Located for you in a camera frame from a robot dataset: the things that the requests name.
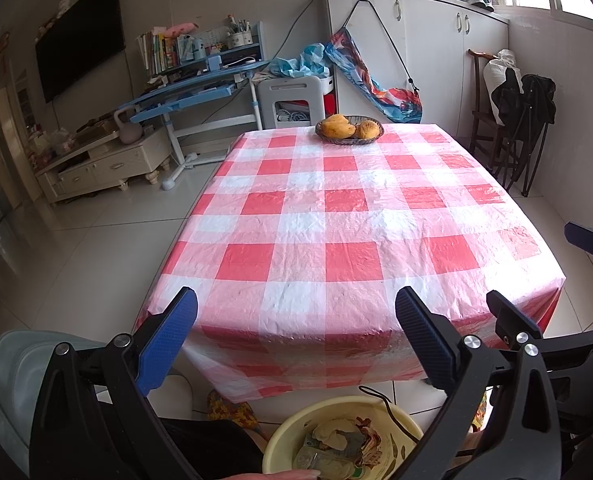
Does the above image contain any black hanging strap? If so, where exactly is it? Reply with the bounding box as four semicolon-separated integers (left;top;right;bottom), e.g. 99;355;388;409
344;0;422;96

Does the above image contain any row of books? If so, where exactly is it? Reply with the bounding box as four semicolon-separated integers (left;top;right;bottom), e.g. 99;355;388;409
136;30;182;73

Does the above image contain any woven fruit basket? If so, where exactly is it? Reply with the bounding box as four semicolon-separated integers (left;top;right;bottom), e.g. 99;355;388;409
315;116;385;146

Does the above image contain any red checked tablecloth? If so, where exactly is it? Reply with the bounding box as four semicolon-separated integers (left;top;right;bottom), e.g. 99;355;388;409
131;124;567;403

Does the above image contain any dark wooden chair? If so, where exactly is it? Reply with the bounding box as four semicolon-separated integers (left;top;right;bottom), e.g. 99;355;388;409
467;49;515;171

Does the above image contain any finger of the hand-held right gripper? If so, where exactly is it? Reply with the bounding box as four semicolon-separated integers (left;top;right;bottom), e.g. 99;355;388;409
564;222;593;263
485;290;545;346

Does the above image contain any light blue plastic bag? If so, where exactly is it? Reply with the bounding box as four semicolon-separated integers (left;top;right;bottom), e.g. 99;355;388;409
269;42;327;78

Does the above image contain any white sack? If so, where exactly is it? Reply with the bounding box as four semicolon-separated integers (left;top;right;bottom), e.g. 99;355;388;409
483;50;520;126

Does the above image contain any white cabinet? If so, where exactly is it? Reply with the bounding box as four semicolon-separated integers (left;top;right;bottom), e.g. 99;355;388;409
321;0;511;136

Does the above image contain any blue study desk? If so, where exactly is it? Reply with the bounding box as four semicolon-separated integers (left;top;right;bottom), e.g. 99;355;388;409
115;21;272;191

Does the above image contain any yellow plastic basin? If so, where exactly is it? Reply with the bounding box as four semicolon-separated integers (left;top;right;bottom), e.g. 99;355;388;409
262;396;425;480

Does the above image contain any pink kettlebell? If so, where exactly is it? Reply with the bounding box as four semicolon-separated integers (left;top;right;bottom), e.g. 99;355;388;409
113;109;144;145

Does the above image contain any yellow patterned slipper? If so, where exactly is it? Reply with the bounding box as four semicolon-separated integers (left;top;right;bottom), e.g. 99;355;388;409
206;390;257;428

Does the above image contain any colourful printed bag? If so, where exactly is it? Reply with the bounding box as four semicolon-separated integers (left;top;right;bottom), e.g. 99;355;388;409
325;30;423;125

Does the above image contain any cream television cabinet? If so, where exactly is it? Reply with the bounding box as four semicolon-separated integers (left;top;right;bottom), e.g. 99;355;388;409
35;130;173;205

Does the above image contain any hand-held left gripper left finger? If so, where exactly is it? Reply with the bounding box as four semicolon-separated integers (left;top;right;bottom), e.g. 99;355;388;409
29;287;198;480

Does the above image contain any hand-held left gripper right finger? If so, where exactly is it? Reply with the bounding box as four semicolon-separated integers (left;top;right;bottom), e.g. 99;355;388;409
395;287;562;480

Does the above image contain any black jacket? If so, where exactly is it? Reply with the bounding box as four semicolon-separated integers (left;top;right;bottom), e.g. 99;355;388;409
491;67;557;126

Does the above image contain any white pen holder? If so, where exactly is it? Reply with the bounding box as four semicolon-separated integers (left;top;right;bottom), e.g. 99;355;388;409
226;15;253;50

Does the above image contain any black cable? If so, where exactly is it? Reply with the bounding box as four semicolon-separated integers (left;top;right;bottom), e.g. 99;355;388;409
359;385;422;443

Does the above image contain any black wall television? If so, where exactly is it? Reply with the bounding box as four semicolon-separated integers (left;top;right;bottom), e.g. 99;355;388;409
35;0;127;103

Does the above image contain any white plastic stool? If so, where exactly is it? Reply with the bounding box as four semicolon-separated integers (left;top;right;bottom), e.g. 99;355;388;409
256;77;327;131

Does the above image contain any black folding frame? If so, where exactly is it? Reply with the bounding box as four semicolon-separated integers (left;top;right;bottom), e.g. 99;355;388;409
497;105;550;198

